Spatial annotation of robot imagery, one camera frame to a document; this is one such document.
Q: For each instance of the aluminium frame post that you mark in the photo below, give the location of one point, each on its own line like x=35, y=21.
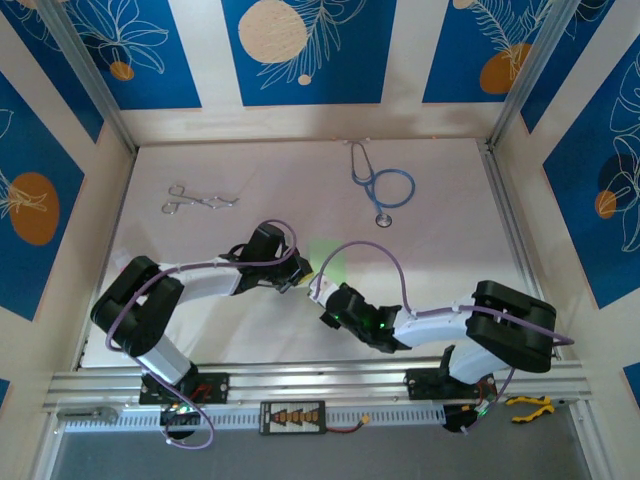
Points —
x=95, y=85
x=525, y=75

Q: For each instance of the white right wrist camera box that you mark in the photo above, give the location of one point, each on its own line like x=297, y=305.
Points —
x=322, y=289

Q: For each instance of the aluminium table side rail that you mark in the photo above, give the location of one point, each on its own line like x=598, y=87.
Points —
x=500, y=190

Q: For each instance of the silver metal latch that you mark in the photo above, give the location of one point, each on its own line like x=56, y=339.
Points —
x=102, y=414

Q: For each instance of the blue stethoscope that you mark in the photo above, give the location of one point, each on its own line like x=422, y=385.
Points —
x=383, y=220

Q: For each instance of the black power distribution board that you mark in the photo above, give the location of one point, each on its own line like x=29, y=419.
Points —
x=292, y=417

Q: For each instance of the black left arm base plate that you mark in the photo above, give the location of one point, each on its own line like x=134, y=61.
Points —
x=217, y=387

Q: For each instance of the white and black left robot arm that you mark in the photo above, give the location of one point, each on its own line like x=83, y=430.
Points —
x=135, y=310

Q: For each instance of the aluminium frame rail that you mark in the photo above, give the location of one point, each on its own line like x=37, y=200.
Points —
x=320, y=382

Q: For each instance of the black circuit board with lights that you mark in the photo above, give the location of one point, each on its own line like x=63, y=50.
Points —
x=172, y=417
x=452, y=417

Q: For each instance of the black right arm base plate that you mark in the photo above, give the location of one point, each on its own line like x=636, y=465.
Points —
x=422, y=382

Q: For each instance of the yellow and black pliers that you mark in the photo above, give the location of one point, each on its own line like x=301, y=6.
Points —
x=545, y=406

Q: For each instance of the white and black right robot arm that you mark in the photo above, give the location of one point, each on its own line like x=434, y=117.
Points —
x=500, y=345

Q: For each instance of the metal surgical forceps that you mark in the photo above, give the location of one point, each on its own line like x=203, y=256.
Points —
x=202, y=201

